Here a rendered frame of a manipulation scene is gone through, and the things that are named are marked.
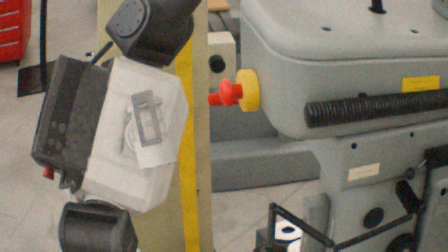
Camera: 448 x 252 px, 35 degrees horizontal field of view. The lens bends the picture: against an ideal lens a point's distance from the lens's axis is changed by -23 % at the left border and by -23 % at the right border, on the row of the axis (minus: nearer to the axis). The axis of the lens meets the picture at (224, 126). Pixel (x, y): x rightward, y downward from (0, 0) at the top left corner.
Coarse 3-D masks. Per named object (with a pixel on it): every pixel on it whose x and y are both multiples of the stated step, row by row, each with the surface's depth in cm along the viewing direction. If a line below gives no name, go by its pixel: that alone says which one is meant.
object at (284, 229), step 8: (280, 224) 209; (288, 224) 209; (256, 232) 210; (264, 232) 208; (280, 232) 206; (288, 232) 208; (296, 232) 205; (256, 240) 211; (264, 240) 206; (280, 240) 203; (288, 240) 203; (296, 240) 203; (288, 248) 199; (296, 248) 199
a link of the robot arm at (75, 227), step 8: (72, 224) 150; (80, 224) 150; (88, 224) 150; (96, 224) 151; (104, 224) 151; (112, 224) 151; (64, 232) 150; (72, 232) 149; (80, 232) 149; (88, 232) 149; (96, 232) 149; (104, 232) 149; (72, 240) 149; (80, 240) 149; (88, 240) 148; (96, 240) 148; (104, 240) 148; (72, 248) 149; (80, 248) 149; (88, 248) 148; (96, 248) 148; (104, 248) 148
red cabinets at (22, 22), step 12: (0, 0) 547; (12, 0) 550; (24, 0) 560; (0, 12) 553; (12, 12) 554; (24, 12) 568; (0, 24) 558; (12, 24) 561; (24, 24) 574; (0, 36) 563; (12, 36) 566; (24, 36) 580; (0, 48) 569; (12, 48) 571; (24, 48) 585; (0, 60) 575
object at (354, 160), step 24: (432, 120) 127; (312, 144) 136; (336, 144) 124; (360, 144) 123; (384, 144) 125; (408, 144) 126; (432, 144) 128; (336, 168) 125; (360, 168) 125; (384, 168) 127
